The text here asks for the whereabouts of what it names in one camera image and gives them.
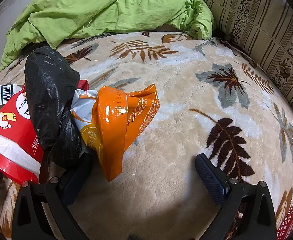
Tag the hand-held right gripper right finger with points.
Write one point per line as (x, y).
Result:
(210, 177)

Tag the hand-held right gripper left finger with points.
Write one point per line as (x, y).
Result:
(72, 183)

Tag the red box with foot print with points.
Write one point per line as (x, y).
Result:
(14, 130)

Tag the orange snack bag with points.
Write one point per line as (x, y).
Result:
(111, 130)

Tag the black plastic bag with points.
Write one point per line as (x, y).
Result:
(46, 92)

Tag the red cigarette box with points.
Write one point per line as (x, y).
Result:
(83, 84)

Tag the white box with barcode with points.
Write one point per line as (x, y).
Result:
(1, 92)

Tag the leaf print blanket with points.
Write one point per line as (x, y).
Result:
(174, 92)

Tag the striped floral cushion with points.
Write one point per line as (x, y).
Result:
(261, 30)

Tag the green quilt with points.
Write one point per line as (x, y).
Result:
(99, 10)

